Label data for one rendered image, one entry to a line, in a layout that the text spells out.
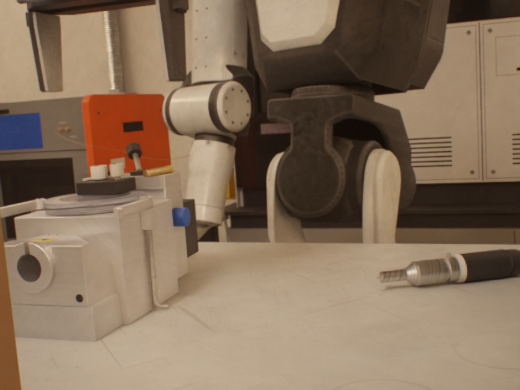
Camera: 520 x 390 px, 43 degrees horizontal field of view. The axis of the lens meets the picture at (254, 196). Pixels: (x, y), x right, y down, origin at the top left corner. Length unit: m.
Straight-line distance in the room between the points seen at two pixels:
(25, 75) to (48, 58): 3.59
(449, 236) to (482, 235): 0.09
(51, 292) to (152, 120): 1.55
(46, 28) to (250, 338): 0.28
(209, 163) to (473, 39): 1.21
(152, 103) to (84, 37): 1.87
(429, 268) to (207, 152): 0.53
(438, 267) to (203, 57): 0.60
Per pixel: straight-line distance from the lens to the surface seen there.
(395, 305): 0.57
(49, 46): 0.56
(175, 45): 0.50
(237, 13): 1.10
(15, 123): 1.94
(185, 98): 1.06
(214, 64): 1.07
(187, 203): 0.71
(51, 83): 0.55
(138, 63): 3.72
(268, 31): 0.92
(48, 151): 1.88
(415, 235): 2.06
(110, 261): 0.56
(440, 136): 2.09
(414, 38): 0.96
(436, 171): 2.10
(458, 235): 2.05
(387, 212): 0.91
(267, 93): 2.21
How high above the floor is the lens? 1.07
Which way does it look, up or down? 7 degrees down
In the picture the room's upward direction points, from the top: 4 degrees counter-clockwise
